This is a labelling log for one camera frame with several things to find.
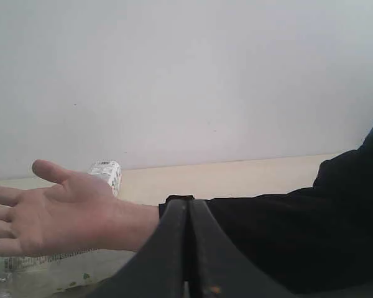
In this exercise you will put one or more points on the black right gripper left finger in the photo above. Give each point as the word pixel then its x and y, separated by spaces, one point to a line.
pixel 156 270

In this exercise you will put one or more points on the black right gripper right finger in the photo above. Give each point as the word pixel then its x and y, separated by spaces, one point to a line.
pixel 220 269

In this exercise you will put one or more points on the clear bottle barcode label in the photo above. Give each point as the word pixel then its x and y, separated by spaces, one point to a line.
pixel 46 275

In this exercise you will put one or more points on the small clear white-label bottle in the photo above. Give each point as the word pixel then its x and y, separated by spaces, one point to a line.
pixel 109 171

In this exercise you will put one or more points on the black sleeved forearm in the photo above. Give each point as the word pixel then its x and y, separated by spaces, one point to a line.
pixel 314 239

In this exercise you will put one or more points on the bare open human hand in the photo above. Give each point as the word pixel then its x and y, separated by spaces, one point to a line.
pixel 75 213

